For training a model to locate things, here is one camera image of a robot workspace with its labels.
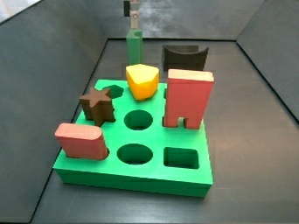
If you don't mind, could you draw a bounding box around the short red rounded block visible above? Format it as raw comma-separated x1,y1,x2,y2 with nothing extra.
55,123,109,160

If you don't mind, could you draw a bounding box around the green shape sorter board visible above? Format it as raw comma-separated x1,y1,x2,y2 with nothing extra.
54,80,213,198

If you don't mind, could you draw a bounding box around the green arch block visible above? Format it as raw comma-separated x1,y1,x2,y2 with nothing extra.
126,29,143,65

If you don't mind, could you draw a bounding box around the yellow pentagon block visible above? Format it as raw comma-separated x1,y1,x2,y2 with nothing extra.
126,64,160,101

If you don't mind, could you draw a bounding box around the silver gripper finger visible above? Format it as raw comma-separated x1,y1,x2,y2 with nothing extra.
130,0,141,29

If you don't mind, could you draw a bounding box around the brown star block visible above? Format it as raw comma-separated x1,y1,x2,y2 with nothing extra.
79,87,117,127

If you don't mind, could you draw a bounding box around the tall red bridge block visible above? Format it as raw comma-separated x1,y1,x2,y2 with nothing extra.
164,69,214,130

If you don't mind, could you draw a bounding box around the black curved holder stand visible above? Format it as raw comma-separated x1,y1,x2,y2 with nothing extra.
164,45,210,72

